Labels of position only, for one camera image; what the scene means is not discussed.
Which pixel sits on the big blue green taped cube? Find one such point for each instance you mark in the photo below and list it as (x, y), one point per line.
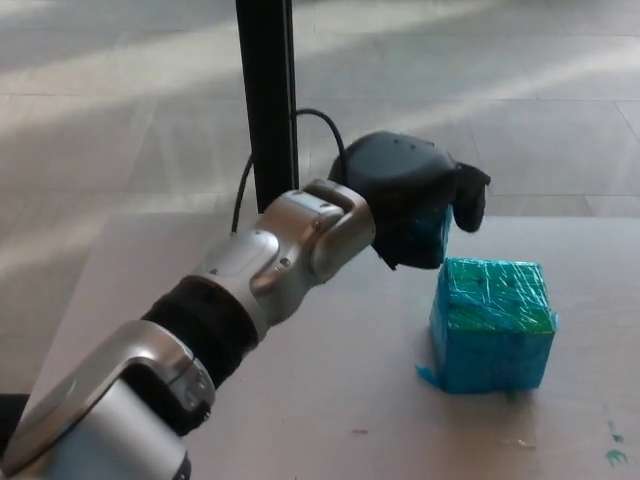
(492, 325)

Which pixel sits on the small blue taped cube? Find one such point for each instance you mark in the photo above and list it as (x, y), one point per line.
(429, 231)

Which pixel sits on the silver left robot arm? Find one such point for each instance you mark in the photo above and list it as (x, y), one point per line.
(210, 310)

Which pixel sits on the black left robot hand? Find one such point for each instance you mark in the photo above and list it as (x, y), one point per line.
(400, 175)

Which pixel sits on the black vertical post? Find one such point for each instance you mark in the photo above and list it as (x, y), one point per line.
(266, 100)

